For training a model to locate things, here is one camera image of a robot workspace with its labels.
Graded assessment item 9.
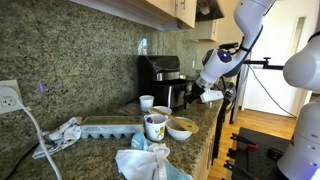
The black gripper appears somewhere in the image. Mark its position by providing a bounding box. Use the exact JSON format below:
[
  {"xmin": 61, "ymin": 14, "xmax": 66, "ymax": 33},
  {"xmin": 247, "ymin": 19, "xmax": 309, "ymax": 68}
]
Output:
[{"xmin": 185, "ymin": 81, "xmax": 205, "ymax": 106}]

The air fryer basket with handle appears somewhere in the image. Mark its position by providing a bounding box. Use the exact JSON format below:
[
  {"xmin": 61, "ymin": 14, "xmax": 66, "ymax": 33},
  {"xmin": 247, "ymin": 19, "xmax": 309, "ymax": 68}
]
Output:
[{"xmin": 159, "ymin": 79, "xmax": 193, "ymax": 110}]

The black air fryer body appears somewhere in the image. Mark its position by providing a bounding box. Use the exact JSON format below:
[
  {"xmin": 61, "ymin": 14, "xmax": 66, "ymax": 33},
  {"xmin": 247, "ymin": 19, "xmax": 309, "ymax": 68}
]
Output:
[{"xmin": 137, "ymin": 55, "xmax": 183, "ymax": 101}]

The empty white bowl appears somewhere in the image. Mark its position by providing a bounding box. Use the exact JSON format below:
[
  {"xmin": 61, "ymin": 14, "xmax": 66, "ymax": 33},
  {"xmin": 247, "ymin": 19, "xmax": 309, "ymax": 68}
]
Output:
[{"xmin": 149, "ymin": 105, "xmax": 173, "ymax": 118}]

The wooden spoon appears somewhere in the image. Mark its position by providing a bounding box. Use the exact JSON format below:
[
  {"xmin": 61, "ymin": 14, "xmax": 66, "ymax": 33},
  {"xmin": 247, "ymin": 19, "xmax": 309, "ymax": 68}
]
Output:
[{"xmin": 148, "ymin": 107, "xmax": 200, "ymax": 135}]

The white bowl with food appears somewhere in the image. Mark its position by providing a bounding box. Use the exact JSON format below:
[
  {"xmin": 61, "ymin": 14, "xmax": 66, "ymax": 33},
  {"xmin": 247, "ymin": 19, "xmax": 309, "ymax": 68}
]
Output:
[{"xmin": 165, "ymin": 116, "xmax": 195, "ymax": 142}]

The black stove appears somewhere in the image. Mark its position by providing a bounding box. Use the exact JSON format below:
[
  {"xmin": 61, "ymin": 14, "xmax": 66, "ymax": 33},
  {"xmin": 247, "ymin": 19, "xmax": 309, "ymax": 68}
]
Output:
[{"xmin": 213, "ymin": 79, "xmax": 237, "ymax": 158}]

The small white paper cup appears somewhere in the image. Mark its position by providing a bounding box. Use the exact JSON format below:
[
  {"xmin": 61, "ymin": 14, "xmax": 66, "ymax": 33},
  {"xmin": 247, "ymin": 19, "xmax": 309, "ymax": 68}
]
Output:
[{"xmin": 138, "ymin": 94, "xmax": 155, "ymax": 113}]

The white printed mug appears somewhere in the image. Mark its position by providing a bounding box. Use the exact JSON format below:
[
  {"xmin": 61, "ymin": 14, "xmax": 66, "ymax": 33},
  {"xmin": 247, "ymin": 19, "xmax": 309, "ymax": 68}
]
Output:
[{"xmin": 143, "ymin": 113, "xmax": 168, "ymax": 143}]

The wooden base cabinet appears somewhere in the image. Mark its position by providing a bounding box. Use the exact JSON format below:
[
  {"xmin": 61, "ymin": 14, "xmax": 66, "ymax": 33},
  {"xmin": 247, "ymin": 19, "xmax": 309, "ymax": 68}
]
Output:
[{"xmin": 192, "ymin": 122, "xmax": 218, "ymax": 180}]

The black metal stand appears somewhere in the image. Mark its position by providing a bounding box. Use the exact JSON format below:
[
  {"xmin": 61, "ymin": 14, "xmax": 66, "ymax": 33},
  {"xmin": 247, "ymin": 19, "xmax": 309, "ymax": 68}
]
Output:
[{"xmin": 233, "ymin": 56, "xmax": 286, "ymax": 125}]

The blue and white cloth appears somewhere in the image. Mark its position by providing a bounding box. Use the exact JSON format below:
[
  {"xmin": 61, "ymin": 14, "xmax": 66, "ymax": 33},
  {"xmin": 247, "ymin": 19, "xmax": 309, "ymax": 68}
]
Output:
[{"xmin": 114, "ymin": 131, "xmax": 193, "ymax": 180}]

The egg carton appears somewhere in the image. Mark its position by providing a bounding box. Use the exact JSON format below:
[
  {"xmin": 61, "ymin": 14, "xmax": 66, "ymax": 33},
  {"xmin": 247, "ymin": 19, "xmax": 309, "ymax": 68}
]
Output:
[{"xmin": 79, "ymin": 115, "xmax": 145, "ymax": 140}]

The range hood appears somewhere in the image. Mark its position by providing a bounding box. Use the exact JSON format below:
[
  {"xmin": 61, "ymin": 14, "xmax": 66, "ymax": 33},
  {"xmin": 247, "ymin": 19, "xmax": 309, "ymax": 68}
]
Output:
[{"xmin": 194, "ymin": 0, "xmax": 225, "ymax": 23}]

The black mounting plate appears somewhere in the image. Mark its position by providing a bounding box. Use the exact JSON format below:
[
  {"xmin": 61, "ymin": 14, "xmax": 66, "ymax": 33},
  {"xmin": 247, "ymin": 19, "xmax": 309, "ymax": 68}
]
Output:
[{"xmin": 223, "ymin": 126, "xmax": 295, "ymax": 180}]

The white patterned towel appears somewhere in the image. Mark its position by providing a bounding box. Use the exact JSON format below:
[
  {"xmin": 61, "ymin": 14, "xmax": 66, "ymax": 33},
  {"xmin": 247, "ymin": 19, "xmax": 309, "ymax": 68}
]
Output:
[{"xmin": 31, "ymin": 116, "xmax": 83, "ymax": 160}]

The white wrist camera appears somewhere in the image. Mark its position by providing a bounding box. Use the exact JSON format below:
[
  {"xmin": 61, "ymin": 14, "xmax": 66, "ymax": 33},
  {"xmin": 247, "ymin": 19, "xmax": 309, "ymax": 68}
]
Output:
[{"xmin": 199, "ymin": 87, "xmax": 225, "ymax": 104}]

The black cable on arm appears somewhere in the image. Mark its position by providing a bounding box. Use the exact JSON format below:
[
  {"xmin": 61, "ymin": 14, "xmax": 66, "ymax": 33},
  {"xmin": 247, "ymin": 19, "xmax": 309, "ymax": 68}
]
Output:
[{"xmin": 218, "ymin": 24, "xmax": 265, "ymax": 56}]

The small pale wall cabinet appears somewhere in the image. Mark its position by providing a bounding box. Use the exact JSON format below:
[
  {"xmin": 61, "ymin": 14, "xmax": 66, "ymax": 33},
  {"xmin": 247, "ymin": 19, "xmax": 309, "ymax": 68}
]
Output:
[{"xmin": 190, "ymin": 19, "xmax": 218, "ymax": 43}]

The red handled tool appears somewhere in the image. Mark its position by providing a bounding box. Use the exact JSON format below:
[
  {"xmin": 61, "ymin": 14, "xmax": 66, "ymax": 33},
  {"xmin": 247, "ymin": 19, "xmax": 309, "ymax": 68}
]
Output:
[{"xmin": 230, "ymin": 132, "xmax": 260, "ymax": 150}]

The black hanging cable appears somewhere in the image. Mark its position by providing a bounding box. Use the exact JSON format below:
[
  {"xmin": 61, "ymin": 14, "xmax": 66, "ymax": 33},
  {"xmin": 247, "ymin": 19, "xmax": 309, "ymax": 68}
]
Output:
[{"xmin": 247, "ymin": 63, "xmax": 298, "ymax": 119}]

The wooden wall cabinet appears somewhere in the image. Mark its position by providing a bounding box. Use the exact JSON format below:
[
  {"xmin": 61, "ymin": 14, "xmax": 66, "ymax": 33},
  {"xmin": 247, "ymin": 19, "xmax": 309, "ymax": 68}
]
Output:
[{"xmin": 69, "ymin": 0, "xmax": 198, "ymax": 32}]

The white power cable with plug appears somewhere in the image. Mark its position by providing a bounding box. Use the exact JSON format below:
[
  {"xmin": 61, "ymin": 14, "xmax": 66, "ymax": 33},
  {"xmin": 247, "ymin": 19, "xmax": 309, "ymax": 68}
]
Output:
[{"xmin": 0, "ymin": 86, "xmax": 63, "ymax": 180}]

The thin black cable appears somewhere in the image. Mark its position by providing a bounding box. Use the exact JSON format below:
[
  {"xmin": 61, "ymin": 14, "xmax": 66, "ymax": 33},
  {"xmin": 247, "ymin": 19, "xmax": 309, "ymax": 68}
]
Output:
[{"xmin": 4, "ymin": 142, "xmax": 38, "ymax": 180}]

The white wall outlet with plug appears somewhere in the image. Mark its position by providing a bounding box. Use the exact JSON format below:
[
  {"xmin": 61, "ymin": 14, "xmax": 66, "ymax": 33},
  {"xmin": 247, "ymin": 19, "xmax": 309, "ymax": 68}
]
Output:
[{"xmin": 0, "ymin": 79, "xmax": 23, "ymax": 116}]

